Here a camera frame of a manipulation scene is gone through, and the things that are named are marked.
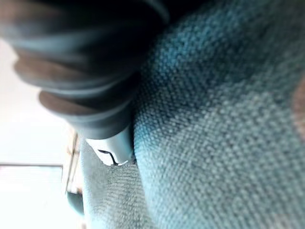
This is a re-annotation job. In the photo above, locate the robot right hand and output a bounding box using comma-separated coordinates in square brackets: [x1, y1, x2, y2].
[0, 0, 205, 167]

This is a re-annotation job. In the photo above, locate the teal woven cushion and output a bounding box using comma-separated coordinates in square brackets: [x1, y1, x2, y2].
[133, 0, 305, 229]

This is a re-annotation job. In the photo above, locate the grey fabric sofa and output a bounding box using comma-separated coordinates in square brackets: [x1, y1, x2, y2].
[80, 137, 155, 229]

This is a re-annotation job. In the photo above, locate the wooden furniture frame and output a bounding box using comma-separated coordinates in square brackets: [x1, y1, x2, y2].
[62, 128, 84, 198]

